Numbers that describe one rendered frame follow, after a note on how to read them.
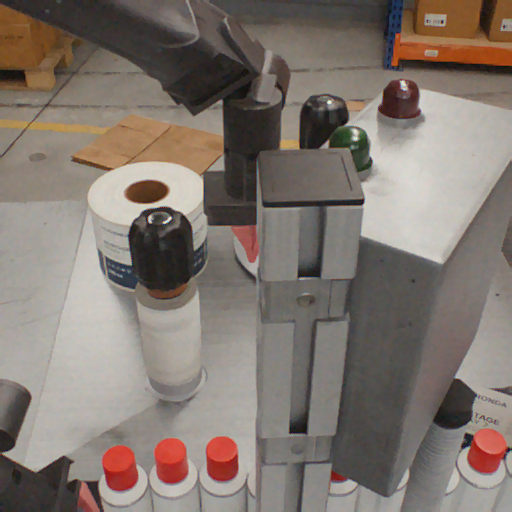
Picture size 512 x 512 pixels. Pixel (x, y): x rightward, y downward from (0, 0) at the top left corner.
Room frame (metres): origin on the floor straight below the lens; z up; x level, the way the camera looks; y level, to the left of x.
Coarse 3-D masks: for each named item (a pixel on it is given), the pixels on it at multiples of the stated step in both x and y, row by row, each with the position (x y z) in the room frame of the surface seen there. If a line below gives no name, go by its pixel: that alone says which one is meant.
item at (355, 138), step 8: (344, 128) 0.31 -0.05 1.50; (352, 128) 0.31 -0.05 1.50; (360, 128) 0.31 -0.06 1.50; (336, 136) 0.31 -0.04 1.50; (344, 136) 0.30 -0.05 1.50; (352, 136) 0.30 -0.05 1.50; (360, 136) 0.30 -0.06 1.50; (328, 144) 0.31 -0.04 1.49; (336, 144) 0.30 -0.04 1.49; (344, 144) 0.30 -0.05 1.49; (352, 144) 0.30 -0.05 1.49; (360, 144) 0.30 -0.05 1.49; (368, 144) 0.30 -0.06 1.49; (352, 152) 0.30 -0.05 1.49; (360, 152) 0.30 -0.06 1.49; (368, 152) 0.30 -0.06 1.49; (360, 160) 0.30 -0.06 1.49; (368, 160) 0.30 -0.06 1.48; (360, 168) 0.30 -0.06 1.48; (368, 168) 0.30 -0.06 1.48; (360, 176) 0.30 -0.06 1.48
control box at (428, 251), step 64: (384, 128) 0.35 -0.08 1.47; (448, 128) 0.35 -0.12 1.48; (384, 192) 0.29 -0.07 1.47; (448, 192) 0.29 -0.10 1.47; (384, 256) 0.24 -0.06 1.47; (448, 256) 0.24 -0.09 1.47; (384, 320) 0.24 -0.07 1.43; (448, 320) 0.26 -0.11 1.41; (384, 384) 0.24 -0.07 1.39; (448, 384) 0.31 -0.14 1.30; (384, 448) 0.23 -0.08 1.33
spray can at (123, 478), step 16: (112, 448) 0.41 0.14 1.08; (128, 448) 0.41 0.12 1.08; (112, 464) 0.39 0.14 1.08; (128, 464) 0.39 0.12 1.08; (112, 480) 0.38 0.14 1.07; (128, 480) 0.39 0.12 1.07; (144, 480) 0.40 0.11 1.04; (112, 496) 0.38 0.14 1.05; (128, 496) 0.38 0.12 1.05; (144, 496) 0.39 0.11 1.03
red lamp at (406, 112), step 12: (396, 84) 0.37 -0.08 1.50; (408, 84) 0.37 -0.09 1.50; (384, 96) 0.36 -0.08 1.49; (396, 96) 0.36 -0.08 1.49; (408, 96) 0.36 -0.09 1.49; (420, 96) 0.36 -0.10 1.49; (384, 108) 0.36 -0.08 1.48; (396, 108) 0.36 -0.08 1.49; (408, 108) 0.36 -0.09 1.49; (420, 108) 0.37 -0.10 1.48; (384, 120) 0.36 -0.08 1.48; (396, 120) 0.36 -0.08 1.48; (408, 120) 0.36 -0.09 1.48
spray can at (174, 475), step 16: (160, 448) 0.41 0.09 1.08; (176, 448) 0.41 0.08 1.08; (160, 464) 0.40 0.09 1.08; (176, 464) 0.39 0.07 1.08; (192, 464) 0.42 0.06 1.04; (160, 480) 0.40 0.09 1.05; (176, 480) 0.39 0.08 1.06; (192, 480) 0.40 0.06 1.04; (160, 496) 0.39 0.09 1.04; (176, 496) 0.39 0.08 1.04; (192, 496) 0.39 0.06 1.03
